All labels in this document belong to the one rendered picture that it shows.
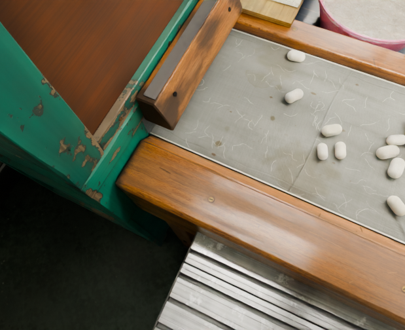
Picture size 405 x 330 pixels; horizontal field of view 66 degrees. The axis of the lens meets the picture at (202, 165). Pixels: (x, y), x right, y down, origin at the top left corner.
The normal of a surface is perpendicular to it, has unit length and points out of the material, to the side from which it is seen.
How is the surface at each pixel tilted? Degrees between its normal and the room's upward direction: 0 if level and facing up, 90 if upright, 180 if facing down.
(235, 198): 0
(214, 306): 0
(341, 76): 0
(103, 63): 90
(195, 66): 67
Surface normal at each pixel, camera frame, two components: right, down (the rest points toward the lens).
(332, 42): -0.04, -0.36
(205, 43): 0.80, 0.23
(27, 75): 0.90, 0.40
